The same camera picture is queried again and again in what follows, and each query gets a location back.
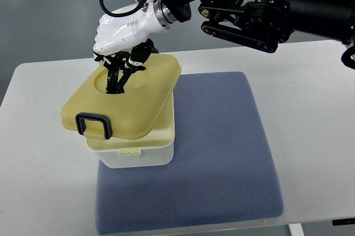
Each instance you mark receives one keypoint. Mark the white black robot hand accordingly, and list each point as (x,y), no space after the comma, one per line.
(131,33)

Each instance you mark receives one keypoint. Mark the yellow storage box lid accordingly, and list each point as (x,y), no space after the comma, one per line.
(145,105)

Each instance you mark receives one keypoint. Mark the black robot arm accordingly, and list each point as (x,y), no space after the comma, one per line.
(264,24)

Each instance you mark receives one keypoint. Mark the white storage box body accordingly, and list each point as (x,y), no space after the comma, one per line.
(156,148)

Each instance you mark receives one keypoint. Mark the blue fabric cushion mat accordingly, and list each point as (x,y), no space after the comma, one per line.
(222,170)

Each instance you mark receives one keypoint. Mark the white table leg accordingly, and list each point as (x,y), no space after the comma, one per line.
(296,229)

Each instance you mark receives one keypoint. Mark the black bracket under table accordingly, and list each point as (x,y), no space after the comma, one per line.
(339,222)

